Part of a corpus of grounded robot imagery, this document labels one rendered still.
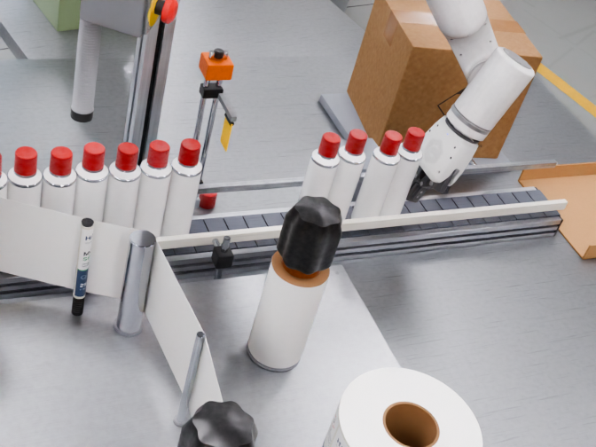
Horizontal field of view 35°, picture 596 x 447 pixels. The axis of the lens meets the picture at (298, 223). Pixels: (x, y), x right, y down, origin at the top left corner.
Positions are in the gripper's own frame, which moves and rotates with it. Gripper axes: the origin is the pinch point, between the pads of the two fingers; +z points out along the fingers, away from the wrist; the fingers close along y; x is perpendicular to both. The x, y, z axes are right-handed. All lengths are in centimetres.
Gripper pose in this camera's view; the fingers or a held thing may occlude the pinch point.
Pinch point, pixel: (415, 191)
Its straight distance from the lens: 184.1
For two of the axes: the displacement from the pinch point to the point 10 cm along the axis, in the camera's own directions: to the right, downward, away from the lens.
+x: 7.7, 1.8, 6.1
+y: 3.7, 6.6, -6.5
